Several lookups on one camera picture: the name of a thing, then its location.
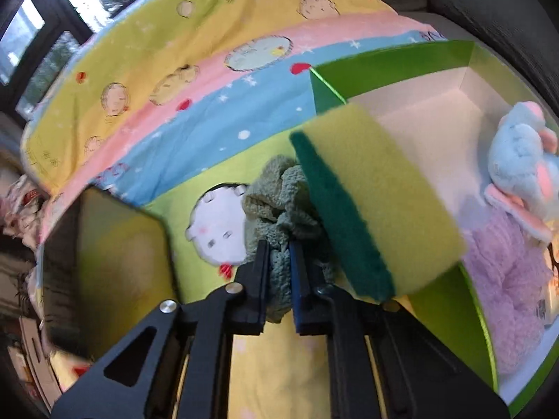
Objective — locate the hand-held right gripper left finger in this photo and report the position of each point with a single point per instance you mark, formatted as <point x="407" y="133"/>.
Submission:
<point x="257" y="288"/>

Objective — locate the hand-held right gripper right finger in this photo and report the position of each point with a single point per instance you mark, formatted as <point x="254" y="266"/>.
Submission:
<point x="297" y="288"/>

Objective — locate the green fluffy cloth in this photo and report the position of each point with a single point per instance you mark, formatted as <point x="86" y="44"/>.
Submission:
<point x="279" y="209"/>

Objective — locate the yellow and green sponge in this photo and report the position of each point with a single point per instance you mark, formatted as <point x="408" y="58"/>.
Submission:
<point x="393" y="192"/>

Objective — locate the purple fluffy towel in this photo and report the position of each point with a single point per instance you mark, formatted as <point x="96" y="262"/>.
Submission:
<point x="511" y="279"/>

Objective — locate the green cardboard box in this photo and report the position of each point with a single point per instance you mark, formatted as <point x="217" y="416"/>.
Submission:
<point x="393" y="65"/>

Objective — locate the blue plush elephant toy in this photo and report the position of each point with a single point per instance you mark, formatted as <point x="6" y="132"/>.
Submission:
<point x="515" y="152"/>

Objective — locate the black tin box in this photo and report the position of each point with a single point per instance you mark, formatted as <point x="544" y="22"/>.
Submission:
<point x="122" y="262"/>

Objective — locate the cartoon printed blanket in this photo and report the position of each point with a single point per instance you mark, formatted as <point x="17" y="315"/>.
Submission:
<point x="174" y="118"/>

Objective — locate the pile of clothes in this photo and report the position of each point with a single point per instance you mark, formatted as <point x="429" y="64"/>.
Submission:
<point x="22" y="209"/>

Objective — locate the grey sofa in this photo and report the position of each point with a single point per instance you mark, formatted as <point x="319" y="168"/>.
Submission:
<point x="480" y="0"/>

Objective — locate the black framed window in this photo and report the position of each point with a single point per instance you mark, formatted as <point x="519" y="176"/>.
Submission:
<point x="26" y="30"/>

